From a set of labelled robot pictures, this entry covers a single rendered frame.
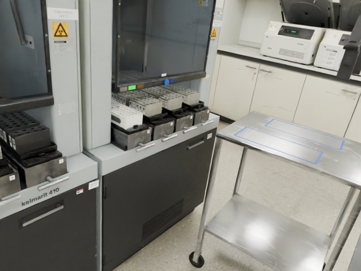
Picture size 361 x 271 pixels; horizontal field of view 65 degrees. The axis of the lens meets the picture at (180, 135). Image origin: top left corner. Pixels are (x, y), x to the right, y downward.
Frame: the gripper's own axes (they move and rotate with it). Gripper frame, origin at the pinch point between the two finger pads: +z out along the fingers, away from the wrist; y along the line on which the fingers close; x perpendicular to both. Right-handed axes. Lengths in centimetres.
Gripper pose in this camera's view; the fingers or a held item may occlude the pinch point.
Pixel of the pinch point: (349, 71)
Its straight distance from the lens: 88.5
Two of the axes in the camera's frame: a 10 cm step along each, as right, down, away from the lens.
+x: -7.6, -3.5, 5.5
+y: 6.4, -2.5, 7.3
